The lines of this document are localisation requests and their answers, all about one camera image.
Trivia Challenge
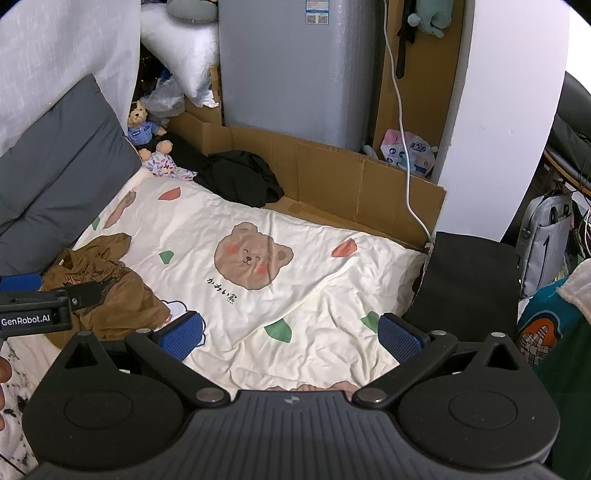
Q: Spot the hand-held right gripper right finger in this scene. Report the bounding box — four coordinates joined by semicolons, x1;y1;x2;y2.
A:
353;313;522;409

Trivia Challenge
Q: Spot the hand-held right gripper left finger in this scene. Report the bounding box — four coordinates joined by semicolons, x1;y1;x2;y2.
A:
60;312;230;409

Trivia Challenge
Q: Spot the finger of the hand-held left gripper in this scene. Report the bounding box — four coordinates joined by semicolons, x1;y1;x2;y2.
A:
41;281;109;311
0;273;43;292

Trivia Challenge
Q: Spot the brown printed t-shirt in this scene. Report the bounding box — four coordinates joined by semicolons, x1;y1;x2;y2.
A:
41;233;172;349

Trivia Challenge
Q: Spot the person's left hand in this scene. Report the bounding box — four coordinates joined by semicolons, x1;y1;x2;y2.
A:
0;359;13;432

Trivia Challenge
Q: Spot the folded black clothing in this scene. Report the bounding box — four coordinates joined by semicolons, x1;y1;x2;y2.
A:
402;232;520;335

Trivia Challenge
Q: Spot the white bear print blanket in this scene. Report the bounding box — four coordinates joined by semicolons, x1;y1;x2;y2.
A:
0;178;428;462

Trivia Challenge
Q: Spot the speckled white sheet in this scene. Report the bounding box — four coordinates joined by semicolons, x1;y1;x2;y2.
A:
0;339;61;480

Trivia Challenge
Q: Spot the grey pillow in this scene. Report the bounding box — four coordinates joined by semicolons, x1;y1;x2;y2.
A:
0;74;141;278

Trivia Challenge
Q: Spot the teal printed fleece blanket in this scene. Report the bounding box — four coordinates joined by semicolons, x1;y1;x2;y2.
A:
515;258;591;480

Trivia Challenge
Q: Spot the floral print cloth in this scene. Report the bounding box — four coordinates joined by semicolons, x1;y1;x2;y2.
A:
141;150;198;180

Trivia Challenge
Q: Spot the crumpled black garment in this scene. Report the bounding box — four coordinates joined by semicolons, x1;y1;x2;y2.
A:
161;134;284;208

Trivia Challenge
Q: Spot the grey backpack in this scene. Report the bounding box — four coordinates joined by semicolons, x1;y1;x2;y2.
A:
515;194;575;298

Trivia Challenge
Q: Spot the teddy bear in blue shirt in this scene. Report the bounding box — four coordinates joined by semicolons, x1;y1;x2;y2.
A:
127;100;174;160

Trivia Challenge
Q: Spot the folded cardboard sheet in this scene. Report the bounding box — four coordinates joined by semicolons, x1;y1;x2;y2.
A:
171;65;448;250

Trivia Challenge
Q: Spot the pink and white packet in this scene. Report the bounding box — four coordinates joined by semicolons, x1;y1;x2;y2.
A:
379;128;437;177

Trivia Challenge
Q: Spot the clear plastic bag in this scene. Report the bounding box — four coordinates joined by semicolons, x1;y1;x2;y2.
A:
139;76;185;118

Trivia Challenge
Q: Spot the wooden desk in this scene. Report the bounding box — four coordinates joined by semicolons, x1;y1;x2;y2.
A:
542;148;591;197

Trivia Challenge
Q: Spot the white curtain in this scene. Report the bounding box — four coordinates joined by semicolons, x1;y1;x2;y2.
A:
0;0;141;155

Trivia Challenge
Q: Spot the upright cardboard panel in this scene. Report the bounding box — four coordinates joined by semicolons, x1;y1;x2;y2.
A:
374;0;467;162

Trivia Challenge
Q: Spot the black bag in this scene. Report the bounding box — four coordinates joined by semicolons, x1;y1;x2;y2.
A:
547;113;591;185

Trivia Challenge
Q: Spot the white plastic-wrapped pillow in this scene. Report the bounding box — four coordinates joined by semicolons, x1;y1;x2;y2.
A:
140;7;221;109

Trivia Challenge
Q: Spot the grey wrapped appliance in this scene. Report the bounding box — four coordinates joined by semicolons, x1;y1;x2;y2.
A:
218;0;386;155

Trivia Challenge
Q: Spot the teal plush toy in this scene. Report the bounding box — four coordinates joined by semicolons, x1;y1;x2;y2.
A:
407;0;455;38

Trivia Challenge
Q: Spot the tangle of cables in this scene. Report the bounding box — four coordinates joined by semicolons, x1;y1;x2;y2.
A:
573;194;591;259

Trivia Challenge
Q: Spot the white cable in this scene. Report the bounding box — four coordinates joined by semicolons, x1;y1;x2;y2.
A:
381;0;437;243

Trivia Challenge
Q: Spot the black hanging strap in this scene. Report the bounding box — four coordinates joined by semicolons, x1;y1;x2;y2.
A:
396;0;419;79

